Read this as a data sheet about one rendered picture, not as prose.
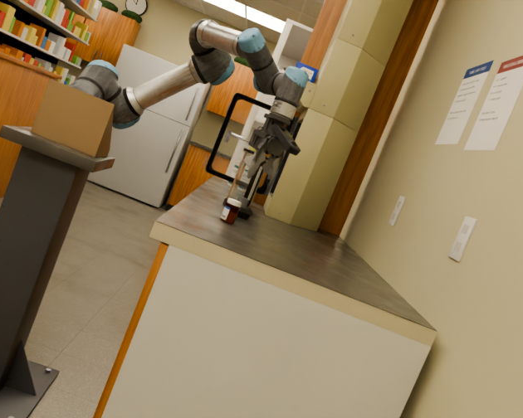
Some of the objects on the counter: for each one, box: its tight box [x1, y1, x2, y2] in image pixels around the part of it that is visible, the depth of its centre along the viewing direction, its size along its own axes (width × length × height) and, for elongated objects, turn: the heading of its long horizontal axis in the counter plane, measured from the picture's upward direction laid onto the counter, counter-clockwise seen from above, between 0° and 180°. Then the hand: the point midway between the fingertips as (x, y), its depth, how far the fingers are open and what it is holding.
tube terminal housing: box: [263, 38, 385, 231], centre depth 243 cm, size 25×32×77 cm
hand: (260, 179), depth 170 cm, fingers open, 8 cm apart
